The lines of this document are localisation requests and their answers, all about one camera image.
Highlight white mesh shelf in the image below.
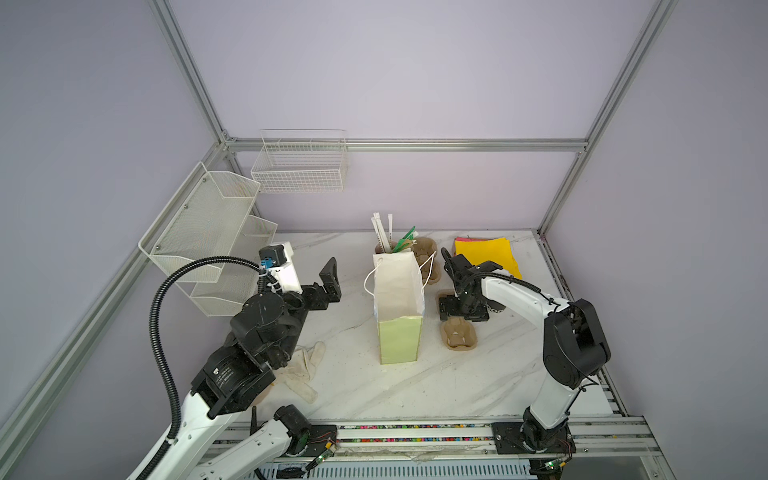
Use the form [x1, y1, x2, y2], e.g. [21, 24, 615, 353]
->
[189, 215, 277, 317]
[137, 163, 262, 284]

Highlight yellow napkin stack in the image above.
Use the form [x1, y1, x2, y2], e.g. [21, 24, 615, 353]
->
[454, 237, 522, 279]

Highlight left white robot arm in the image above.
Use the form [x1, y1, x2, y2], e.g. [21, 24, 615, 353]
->
[130, 244, 342, 479]

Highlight stacked brown cup carriers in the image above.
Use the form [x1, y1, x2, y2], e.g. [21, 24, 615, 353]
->
[411, 237, 441, 285]

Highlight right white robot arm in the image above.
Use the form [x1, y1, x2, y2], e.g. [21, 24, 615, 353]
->
[438, 248, 611, 453]

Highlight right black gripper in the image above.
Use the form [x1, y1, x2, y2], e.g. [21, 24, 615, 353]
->
[435, 290, 485, 320]

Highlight lower white mesh shelf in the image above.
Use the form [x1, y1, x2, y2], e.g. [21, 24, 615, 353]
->
[189, 215, 277, 317]

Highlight white wire basket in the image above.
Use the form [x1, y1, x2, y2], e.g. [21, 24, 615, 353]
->
[251, 129, 348, 194]

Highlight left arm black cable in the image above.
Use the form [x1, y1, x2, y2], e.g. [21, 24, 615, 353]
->
[134, 255, 265, 480]

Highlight painted paper gift bag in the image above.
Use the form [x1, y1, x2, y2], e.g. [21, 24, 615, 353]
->
[363, 250, 427, 365]

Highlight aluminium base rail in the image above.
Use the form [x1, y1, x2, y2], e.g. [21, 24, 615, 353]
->
[197, 416, 661, 464]

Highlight paper coffee cup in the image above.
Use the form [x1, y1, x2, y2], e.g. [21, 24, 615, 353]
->
[485, 296, 506, 313]

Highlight brown pulp cup carrier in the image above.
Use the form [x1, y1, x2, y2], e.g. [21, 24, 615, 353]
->
[437, 291, 478, 351]

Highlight upper white mesh shelf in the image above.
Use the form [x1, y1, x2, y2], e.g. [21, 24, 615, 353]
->
[137, 163, 262, 284]

